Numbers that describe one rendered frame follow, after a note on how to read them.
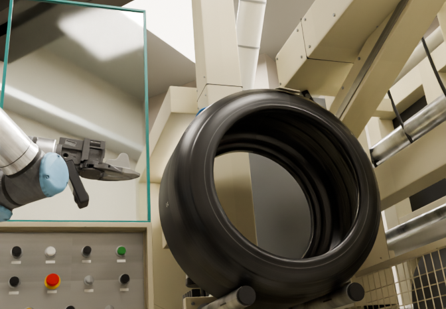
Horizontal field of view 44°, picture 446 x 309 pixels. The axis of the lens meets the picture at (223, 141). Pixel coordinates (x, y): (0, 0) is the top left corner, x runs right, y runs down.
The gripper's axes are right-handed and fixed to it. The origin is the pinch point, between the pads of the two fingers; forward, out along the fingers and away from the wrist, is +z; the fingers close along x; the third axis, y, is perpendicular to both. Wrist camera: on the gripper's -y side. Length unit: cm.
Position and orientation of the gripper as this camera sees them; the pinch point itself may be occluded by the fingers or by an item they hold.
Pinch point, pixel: (135, 177)
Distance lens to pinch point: 142.1
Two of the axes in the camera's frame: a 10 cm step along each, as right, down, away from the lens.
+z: 9.6, 1.6, 2.5
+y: 0.4, -9.1, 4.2
